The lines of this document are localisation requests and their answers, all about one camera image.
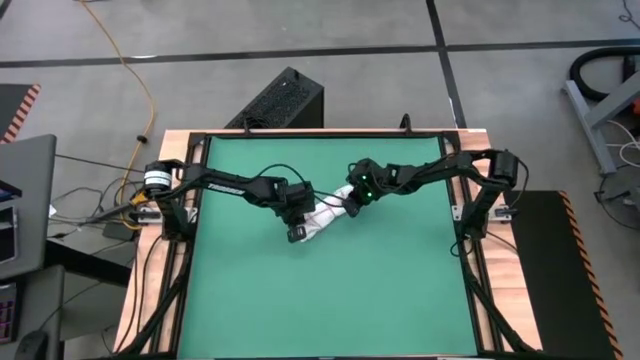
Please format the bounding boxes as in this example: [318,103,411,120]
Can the small black hazard-striped mat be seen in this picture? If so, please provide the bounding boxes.
[0,82,42,145]

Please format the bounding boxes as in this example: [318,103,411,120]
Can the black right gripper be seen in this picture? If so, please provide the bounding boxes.
[343,158,399,219]

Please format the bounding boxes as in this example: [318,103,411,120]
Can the grey metal stand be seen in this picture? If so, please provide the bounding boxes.
[562,69,640,176]

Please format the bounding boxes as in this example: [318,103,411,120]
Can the white red-checked towel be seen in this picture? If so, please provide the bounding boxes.
[299,184,357,244]

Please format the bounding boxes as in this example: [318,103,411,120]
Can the black computer mouse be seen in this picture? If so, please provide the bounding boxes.
[14,328,50,360]

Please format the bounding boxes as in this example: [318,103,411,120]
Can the black power adapter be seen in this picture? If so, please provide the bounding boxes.
[102,221,137,242]

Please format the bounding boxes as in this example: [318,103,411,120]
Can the black vacuum hose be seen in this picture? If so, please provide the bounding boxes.
[569,45,640,104]

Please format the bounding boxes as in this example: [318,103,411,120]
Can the yellow cable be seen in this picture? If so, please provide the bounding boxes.
[79,0,156,206]

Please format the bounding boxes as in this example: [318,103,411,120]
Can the large black hazard-striped mat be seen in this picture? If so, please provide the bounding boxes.
[502,189,624,360]

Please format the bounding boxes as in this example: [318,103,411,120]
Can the black cable loop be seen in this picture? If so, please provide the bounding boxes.
[594,169,640,231]

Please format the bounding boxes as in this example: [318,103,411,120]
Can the black aluminium table frame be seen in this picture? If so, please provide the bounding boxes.
[117,130,539,360]

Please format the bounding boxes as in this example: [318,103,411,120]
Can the white cables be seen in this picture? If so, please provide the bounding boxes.
[607,119,640,169]

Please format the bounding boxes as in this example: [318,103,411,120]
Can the grey keyboard desk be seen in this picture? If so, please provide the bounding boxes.
[0,264,66,360]

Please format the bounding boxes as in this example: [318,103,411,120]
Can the green table mat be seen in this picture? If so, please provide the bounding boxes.
[178,134,480,359]

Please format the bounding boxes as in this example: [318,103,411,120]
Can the black mesh computer tower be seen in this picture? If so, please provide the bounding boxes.
[224,65,326,130]

